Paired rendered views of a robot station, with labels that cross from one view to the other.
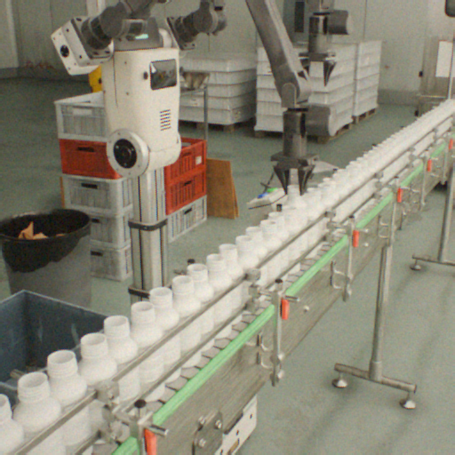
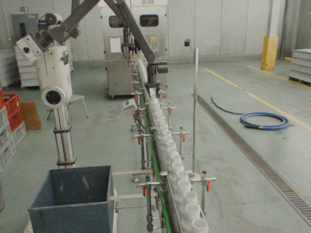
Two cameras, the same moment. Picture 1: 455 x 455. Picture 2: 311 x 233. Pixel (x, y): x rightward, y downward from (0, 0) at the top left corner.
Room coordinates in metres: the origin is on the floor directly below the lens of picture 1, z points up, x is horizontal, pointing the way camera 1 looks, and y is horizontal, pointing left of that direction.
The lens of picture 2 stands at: (0.07, 0.75, 1.62)
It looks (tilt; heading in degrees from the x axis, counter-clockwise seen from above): 19 degrees down; 326
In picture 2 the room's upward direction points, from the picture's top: 2 degrees counter-clockwise
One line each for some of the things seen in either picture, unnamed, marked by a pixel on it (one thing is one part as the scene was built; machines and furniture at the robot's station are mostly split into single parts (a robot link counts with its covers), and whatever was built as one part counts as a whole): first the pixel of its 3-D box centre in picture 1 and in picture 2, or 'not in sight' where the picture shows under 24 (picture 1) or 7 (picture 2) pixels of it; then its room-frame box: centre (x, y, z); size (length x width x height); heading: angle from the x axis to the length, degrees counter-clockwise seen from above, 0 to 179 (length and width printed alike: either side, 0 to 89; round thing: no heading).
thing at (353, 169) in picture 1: (349, 193); not in sight; (1.77, -0.38, 1.08); 0.06 x 0.06 x 0.17
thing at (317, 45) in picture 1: (317, 45); (127, 40); (1.90, -0.27, 1.51); 0.10 x 0.07 x 0.07; 61
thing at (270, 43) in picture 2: not in sight; (269, 53); (5.59, -7.79, 0.55); 0.40 x 0.40 x 1.10; 61
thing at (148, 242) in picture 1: (150, 272); (65, 152); (1.94, 0.28, 0.74); 0.11 x 0.11 x 0.40; 61
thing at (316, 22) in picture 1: (320, 25); (127, 31); (1.89, -0.28, 1.57); 0.07 x 0.06 x 0.07; 61
